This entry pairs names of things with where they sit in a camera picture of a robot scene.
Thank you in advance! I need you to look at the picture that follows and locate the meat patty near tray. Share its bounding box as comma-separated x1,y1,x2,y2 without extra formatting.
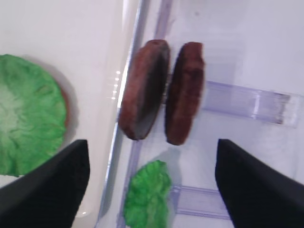
118,39,170,140

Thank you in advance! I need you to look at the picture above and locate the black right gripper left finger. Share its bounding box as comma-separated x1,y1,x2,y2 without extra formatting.
0,140,90,228

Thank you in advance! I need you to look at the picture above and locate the clear lettuce holder rail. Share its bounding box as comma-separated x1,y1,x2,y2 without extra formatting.
116,141,230,228

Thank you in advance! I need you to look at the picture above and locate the green lettuce leaf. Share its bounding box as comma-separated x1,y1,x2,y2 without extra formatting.
123,160,171,228
0,54,67,177

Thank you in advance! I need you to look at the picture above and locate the bread slice on tray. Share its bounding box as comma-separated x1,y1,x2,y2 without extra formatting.
60,88,70,127

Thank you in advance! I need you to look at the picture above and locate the meat patty by pusher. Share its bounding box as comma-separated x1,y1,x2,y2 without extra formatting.
165,42,205,145

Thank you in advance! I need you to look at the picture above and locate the white rectangular tray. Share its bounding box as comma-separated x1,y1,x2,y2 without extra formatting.
0,0,143,228

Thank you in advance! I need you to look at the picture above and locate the clear patty holder rail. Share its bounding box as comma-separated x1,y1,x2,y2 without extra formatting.
202,81,303,127

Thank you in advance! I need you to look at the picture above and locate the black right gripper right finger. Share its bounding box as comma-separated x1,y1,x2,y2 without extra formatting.
215,139,304,228

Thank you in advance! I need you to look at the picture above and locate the clear bread holder rail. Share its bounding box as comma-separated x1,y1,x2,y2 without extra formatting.
154,0,173,39

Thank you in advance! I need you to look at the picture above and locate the green lettuce leaf by pusher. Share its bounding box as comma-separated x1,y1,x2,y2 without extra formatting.
123,160,171,228

